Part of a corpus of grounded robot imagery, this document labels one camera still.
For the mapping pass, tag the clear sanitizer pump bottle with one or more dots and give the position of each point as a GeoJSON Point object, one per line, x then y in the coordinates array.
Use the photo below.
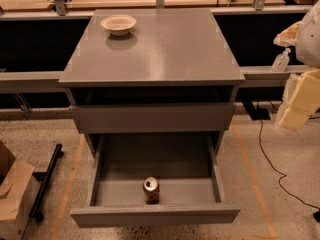
{"type": "Point", "coordinates": [281, 61]}

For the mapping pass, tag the white paper bowl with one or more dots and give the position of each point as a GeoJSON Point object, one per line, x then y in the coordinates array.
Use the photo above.
{"type": "Point", "coordinates": [118, 25]}

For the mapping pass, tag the grey drawer cabinet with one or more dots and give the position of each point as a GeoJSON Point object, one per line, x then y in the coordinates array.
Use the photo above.
{"type": "Point", "coordinates": [171, 56]}

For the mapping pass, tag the brown cardboard box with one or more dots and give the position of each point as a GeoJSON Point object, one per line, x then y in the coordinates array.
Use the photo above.
{"type": "Point", "coordinates": [18, 190]}

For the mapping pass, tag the closed grey top drawer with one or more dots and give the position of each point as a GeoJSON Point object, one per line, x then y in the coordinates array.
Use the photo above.
{"type": "Point", "coordinates": [152, 118]}

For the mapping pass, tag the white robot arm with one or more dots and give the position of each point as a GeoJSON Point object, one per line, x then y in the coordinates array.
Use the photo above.
{"type": "Point", "coordinates": [308, 39]}

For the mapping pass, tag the grey metal rail frame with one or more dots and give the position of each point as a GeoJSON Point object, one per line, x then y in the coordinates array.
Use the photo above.
{"type": "Point", "coordinates": [24, 28]}

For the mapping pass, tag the open grey middle drawer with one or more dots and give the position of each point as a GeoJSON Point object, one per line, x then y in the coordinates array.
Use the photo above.
{"type": "Point", "coordinates": [185, 166]}

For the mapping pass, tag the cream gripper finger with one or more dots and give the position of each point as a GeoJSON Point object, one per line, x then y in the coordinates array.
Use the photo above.
{"type": "Point", "coordinates": [301, 99]}
{"type": "Point", "coordinates": [287, 37]}

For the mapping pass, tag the orange soda can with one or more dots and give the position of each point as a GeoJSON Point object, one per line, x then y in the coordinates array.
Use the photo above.
{"type": "Point", "coordinates": [151, 190]}

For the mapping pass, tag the black foot pedal block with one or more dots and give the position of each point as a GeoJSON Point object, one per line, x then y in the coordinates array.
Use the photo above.
{"type": "Point", "coordinates": [255, 111]}

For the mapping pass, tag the black metal stand bar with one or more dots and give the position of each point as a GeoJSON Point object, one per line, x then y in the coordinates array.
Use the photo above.
{"type": "Point", "coordinates": [44, 179]}

